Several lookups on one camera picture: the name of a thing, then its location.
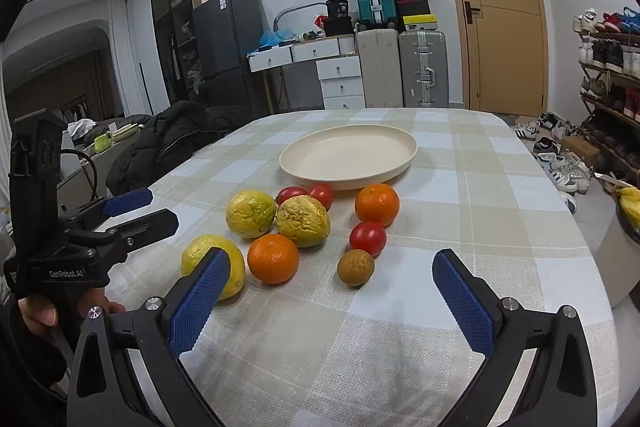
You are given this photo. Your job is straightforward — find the cluster of white sneakers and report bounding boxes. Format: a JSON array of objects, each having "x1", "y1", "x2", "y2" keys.
[{"x1": 514, "y1": 112, "x2": 596, "y2": 215}]

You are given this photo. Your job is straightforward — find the blue plastic bag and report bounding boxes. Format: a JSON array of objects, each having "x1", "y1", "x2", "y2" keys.
[{"x1": 258, "y1": 28, "x2": 292, "y2": 51}]

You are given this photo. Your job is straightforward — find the tall wooden cabinet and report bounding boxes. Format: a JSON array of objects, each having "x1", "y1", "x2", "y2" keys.
[{"x1": 149, "y1": 0, "x2": 222, "y2": 114}]

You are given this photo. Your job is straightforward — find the person's left hand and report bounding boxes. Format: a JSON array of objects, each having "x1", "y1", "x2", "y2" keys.
[{"x1": 17, "y1": 295, "x2": 126, "y2": 334}]

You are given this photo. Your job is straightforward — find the white round bin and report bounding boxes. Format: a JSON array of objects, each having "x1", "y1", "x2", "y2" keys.
[{"x1": 594, "y1": 202, "x2": 640, "y2": 309}]

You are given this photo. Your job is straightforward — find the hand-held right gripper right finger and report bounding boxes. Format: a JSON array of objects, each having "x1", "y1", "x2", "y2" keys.
[{"x1": 432, "y1": 248, "x2": 598, "y2": 427}]

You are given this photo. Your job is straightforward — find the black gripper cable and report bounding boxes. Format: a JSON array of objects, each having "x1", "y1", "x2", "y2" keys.
[{"x1": 60, "y1": 149, "x2": 99, "y2": 204}]

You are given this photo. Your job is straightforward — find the wooden door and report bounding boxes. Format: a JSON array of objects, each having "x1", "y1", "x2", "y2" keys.
[{"x1": 432, "y1": 0, "x2": 549, "y2": 118}]

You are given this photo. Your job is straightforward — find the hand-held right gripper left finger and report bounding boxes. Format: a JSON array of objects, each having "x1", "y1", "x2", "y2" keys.
[{"x1": 66, "y1": 247, "x2": 232, "y2": 427}]

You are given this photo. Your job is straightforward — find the yellow bag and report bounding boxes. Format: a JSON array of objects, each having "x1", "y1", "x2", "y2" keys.
[{"x1": 616, "y1": 186, "x2": 640, "y2": 230}]

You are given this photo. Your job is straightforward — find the brown cardboard box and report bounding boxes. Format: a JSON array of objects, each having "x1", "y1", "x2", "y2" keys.
[{"x1": 560, "y1": 150, "x2": 601, "y2": 171}]

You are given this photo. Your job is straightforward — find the cream round plate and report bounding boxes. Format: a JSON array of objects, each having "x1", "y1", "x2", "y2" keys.
[{"x1": 278, "y1": 124, "x2": 419, "y2": 191}]

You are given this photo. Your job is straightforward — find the smooth yellow lemon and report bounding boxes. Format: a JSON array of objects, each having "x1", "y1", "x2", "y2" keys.
[{"x1": 181, "y1": 234, "x2": 247, "y2": 301}]

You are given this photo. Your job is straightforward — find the black puffer jacket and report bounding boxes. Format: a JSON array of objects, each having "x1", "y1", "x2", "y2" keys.
[{"x1": 105, "y1": 100, "x2": 252, "y2": 198}]

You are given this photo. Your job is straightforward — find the wrinkled yellow citrus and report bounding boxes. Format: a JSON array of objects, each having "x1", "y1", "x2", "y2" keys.
[{"x1": 275, "y1": 195, "x2": 332, "y2": 249}]

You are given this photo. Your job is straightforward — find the brown curtain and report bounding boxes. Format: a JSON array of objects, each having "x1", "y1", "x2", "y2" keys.
[{"x1": 2, "y1": 51, "x2": 127, "y2": 124}]

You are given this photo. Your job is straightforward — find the orange mandarin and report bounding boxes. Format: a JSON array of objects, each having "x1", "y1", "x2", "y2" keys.
[
  {"x1": 247, "y1": 233, "x2": 300, "y2": 285},
  {"x1": 354, "y1": 183, "x2": 401, "y2": 228}
]

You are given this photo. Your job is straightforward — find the grey curved metal bar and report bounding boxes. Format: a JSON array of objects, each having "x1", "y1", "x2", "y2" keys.
[{"x1": 276, "y1": 3, "x2": 327, "y2": 34}]

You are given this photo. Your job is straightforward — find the rows of shelved shoes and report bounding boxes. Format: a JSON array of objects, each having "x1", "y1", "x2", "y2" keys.
[{"x1": 571, "y1": 6, "x2": 640, "y2": 158}]

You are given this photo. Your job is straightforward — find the white desk with drawers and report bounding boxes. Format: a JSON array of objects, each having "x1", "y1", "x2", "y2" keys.
[{"x1": 248, "y1": 34, "x2": 367, "y2": 114}]

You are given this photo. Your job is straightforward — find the dark grey fridge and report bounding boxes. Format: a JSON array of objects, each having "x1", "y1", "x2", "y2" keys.
[{"x1": 191, "y1": 0, "x2": 267, "y2": 114}]

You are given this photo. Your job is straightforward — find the brown lychee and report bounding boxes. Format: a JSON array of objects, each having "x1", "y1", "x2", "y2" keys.
[{"x1": 337, "y1": 250, "x2": 375, "y2": 288}]

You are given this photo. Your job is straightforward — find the yellow citrus with green patches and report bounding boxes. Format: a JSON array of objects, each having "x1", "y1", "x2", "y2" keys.
[{"x1": 225, "y1": 190, "x2": 277, "y2": 239}]

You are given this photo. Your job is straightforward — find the wooden shoe rack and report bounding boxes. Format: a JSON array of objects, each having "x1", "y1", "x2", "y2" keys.
[{"x1": 577, "y1": 27, "x2": 640, "y2": 170}]

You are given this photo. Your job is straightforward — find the beige suitcase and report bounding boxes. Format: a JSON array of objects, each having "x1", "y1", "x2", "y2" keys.
[{"x1": 355, "y1": 28, "x2": 404, "y2": 109}]

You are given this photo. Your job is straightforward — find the white wardrobe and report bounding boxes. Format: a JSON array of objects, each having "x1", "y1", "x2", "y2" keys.
[{"x1": 107, "y1": 0, "x2": 167, "y2": 118}]

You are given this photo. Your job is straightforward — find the silver suitcase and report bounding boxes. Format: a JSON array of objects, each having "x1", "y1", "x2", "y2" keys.
[{"x1": 398, "y1": 29, "x2": 450, "y2": 109}]

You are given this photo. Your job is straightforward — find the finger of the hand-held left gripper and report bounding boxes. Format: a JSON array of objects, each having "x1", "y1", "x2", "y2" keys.
[
  {"x1": 64, "y1": 188, "x2": 154, "y2": 229},
  {"x1": 64, "y1": 208, "x2": 180, "y2": 256}
]

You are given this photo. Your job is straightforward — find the black and yellow shoe box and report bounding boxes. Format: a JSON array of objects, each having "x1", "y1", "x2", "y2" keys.
[{"x1": 397, "y1": 2, "x2": 436, "y2": 32}]

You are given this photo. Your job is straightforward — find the white crumpled cloth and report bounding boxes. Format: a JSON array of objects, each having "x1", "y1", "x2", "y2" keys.
[{"x1": 66, "y1": 118, "x2": 97, "y2": 138}]

